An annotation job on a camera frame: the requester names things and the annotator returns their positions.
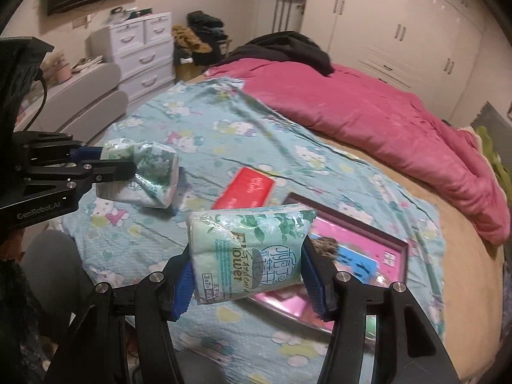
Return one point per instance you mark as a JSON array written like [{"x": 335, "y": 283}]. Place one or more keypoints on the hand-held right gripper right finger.
[{"x": 316, "y": 288}]

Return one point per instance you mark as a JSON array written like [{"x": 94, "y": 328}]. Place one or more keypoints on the purple box tray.
[{"x": 352, "y": 222}]

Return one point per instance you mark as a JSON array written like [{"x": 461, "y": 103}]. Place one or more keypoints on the brown fuzzy cloth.
[{"x": 190, "y": 40}]

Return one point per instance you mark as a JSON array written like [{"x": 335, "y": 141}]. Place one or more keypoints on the grey headboard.
[{"x": 494, "y": 118}]

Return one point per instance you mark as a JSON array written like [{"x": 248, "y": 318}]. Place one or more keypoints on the red tissue box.
[{"x": 248, "y": 188}]

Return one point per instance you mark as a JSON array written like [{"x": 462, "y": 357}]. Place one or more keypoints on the pink book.
[{"x": 288, "y": 302}]

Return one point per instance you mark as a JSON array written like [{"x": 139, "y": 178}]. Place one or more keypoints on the green floral tissue packet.
[
  {"x": 156, "y": 172},
  {"x": 244, "y": 252}
]

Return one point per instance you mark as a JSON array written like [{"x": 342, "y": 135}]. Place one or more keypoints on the dark clothes pile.
[{"x": 208, "y": 32}]

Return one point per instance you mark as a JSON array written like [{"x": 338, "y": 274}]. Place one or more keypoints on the pink quilt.
[{"x": 360, "y": 112}]

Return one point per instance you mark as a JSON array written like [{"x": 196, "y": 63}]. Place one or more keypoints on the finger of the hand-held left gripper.
[
  {"x": 90, "y": 152},
  {"x": 108, "y": 172}
]

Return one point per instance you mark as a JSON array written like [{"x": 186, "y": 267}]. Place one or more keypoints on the green cloth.
[{"x": 494, "y": 156}]

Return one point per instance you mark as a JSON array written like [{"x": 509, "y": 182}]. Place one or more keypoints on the leopard print scrunchie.
[{"x": 324, "y": 247}]

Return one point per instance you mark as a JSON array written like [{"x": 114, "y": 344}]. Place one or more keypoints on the person's grey trouser leg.
[{"x": 52, "y": 276}]

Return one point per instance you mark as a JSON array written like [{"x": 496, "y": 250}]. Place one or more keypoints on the black jacket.
[{"x": 280, "y": 50}]

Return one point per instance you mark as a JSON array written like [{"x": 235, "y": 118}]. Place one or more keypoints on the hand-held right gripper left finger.
[{"x": 182, "y": 294}]

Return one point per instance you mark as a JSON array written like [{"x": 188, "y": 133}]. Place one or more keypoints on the white wardrobe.
[{"x": 400, "y": 20}]

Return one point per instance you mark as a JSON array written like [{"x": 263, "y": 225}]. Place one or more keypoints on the white drawer chest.
[{"x": 140, "y": 56}]

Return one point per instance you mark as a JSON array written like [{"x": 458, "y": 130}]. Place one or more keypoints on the yellow cardboard box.
[{"x": 190, "y": 72}]

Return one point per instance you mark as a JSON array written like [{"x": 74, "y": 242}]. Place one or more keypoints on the pink pot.
[{"x": 60, "y": 74}]

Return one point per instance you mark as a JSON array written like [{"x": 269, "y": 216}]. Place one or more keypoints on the cartoon cat printed blanket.
[{"x": 240, "y": 128}]

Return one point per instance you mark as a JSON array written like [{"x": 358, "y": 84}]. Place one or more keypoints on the wall poster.
[{"x": 508, "y": 108}]

